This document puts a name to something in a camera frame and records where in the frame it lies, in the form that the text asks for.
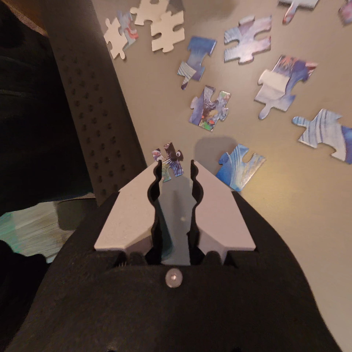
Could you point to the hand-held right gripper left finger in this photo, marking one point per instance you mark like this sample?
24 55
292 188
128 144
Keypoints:
126 220

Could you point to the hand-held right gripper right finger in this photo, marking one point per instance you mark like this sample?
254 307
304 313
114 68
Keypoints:
222 220

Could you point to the single jigsaw puzzle piece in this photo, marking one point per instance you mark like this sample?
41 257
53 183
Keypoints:
172 162
239 170

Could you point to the pile of jigsaw puzzle pieces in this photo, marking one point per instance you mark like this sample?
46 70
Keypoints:
165 30

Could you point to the dark perforated panel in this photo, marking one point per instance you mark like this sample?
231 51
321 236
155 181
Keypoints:
96 110

